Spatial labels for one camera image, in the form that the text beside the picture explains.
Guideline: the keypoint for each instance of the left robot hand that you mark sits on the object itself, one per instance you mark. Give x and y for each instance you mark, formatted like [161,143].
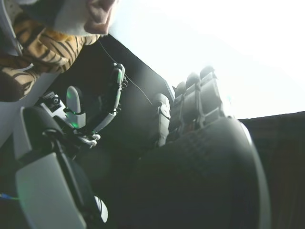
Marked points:
[195,181]

